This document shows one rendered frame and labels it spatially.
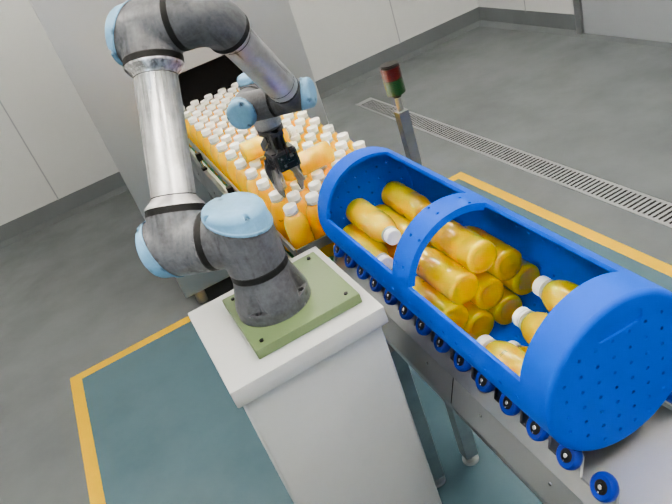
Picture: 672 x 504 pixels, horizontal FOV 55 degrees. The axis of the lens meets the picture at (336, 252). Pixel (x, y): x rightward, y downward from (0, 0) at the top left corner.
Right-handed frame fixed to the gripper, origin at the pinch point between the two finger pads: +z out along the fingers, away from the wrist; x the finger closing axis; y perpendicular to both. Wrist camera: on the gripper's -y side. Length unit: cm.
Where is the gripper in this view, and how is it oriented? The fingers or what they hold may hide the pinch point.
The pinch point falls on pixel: (291, 188)
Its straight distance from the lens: 188.2
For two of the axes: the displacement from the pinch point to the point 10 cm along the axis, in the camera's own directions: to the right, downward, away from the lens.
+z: 2.9, 8.1, 5.1
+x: 8.7, -4.5, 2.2
